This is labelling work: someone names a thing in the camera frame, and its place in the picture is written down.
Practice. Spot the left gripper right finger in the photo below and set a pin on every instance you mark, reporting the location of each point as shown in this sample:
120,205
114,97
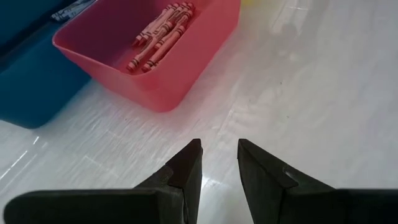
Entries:
311,208

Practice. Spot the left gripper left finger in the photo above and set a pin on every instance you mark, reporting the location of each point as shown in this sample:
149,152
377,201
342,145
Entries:
124,208

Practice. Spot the blue crayon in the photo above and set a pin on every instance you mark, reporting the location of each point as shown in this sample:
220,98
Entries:
63,14
82,5

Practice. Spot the large blue plastic bin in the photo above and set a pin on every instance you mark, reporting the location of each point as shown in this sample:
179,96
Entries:
31,87

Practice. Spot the small pink plastic bin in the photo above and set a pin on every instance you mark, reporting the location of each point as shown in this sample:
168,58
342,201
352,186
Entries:
186,68

